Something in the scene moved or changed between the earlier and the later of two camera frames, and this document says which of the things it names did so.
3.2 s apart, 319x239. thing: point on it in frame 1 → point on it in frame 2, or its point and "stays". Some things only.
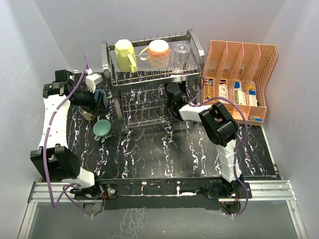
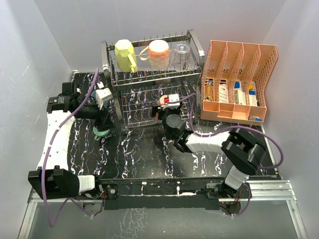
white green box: x=240 y=97 stays
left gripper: x=99 y=109 → x=103 y=121
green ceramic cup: x=101 y=128 stays
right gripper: x=179 y=87 → x=158 y=109
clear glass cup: x=180 y=59 stays
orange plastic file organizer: x=236 y=74 stays
